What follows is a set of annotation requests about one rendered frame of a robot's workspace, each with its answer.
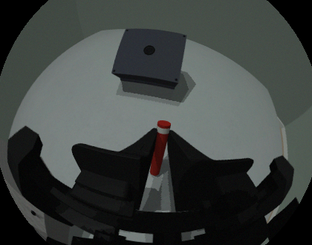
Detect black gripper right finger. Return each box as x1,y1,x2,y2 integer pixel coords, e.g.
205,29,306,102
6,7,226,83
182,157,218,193
167,131,254,212

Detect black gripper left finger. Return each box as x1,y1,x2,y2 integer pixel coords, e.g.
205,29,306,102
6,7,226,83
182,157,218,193
72,128,158,209

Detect red peg with white band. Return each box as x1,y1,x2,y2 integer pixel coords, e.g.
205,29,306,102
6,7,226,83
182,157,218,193
150,120,171,176

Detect dark grey sloped panel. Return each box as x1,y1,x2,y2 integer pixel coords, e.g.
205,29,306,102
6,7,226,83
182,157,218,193
111,28,186,90

